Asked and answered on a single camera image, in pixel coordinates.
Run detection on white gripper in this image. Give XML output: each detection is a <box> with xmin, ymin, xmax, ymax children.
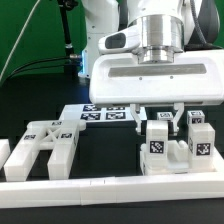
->
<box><xmin>89</xmin><ymin>23</ymin><xmax>224</xmax><ymax>135</ymax></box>

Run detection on white chair seat block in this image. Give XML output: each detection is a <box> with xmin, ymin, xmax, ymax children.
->
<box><xmin>140</xmin><ymin>140</ymin><xmax>215</xmax><ymax>176</ymax></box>

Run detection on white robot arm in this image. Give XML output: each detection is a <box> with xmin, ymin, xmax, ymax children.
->
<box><xmin>82</xmin><ymin>0</ymin><xmax>224</xmax><ymax>131</ymax></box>

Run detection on white tagged cube left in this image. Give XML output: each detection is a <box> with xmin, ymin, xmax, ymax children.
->
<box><xmin>157</xmin><ymin>112</ymin><xmax>173</xmax><ymax>121</ymax></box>

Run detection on white tagged cube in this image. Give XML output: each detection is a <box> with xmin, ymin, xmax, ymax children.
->
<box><xmin>187</xmin><ymin>110</ymin><xmax>205</xmax><ymax>124</ymax></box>
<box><xmin>157</xmin><ymin>112</ymin><xmax>173</xmax><ymax>121</ymax></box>

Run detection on white tagged cube right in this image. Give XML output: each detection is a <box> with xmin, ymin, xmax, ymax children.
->
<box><xmin>187</xmin><ymin>110</ymin><xmax>205</xmax><ymax>124</ymax></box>

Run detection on white block at left edge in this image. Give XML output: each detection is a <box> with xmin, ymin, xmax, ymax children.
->
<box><xmin>0</xmin><ymin>139</ymin><xmax>10</xmax><ymax>169</ymax></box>

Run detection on white L-shaped fence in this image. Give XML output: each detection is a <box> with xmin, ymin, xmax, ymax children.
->
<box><xmin>0</xmin><ymin>166</ymin><xmax>224</xmax><ymax>209</ymax></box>

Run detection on white marker base plate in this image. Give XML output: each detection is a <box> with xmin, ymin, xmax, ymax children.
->
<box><xmin>58</xmin><ymin>103</ymin><xmax>148</xmax><ymax>123</ymax></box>

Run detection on white chair back frame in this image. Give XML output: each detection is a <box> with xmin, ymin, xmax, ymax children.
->
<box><xmin>4</xmin><ymin>120</ymin><xmax>86</xmax><ymax>182</ymax></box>

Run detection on black cable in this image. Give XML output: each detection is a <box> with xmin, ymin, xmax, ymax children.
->
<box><xmin>6</xmin><ymin>54</ymin><xmax>83</xmax><ymax>79</ymax></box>

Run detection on white cable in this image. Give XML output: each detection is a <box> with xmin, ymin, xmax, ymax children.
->
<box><xmin>0</xmin><ymin>0</ymin><xmax>43</xmax><ymax>83</ymax></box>

